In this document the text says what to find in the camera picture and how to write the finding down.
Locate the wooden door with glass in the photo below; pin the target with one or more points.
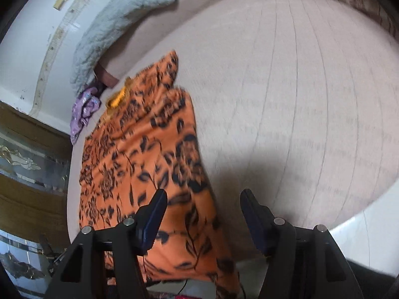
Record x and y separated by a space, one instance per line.
31 205

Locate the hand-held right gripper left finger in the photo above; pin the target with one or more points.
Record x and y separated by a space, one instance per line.
155 215

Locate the pink bolster pillow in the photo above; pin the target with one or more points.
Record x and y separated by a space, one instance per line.
140 31

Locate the pink quilted bed cover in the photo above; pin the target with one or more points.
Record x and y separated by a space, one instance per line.
280 99

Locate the grey quilted blanket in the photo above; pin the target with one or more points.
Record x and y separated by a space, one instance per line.
106 28

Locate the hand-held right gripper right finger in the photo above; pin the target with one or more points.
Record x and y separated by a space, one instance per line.
252 216

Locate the orange black floral garment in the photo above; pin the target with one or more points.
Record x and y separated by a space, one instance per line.
140 149

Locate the purple floral cloth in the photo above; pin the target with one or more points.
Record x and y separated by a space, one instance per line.
84 109

